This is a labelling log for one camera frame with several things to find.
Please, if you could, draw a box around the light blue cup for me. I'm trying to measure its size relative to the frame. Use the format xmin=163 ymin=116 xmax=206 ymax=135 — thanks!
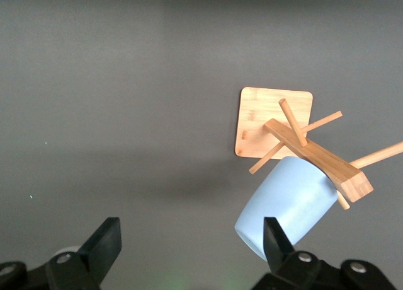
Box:
xmin=234 ymin=156 xmax=339 ymax=262

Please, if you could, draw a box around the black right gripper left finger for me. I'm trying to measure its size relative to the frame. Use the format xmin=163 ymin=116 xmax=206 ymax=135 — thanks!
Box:
xmin=45 ymin=216 xmax=123 ymax=290

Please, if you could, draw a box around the wooden mug tree stand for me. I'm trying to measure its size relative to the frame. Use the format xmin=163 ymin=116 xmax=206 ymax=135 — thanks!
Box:
xmin=234 ymin=86 xmax=403 ymax=211

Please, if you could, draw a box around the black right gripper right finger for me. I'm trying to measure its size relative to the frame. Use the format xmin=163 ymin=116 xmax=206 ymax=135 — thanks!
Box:
xmin=251 ymin=216 xmax=327 ymax=290

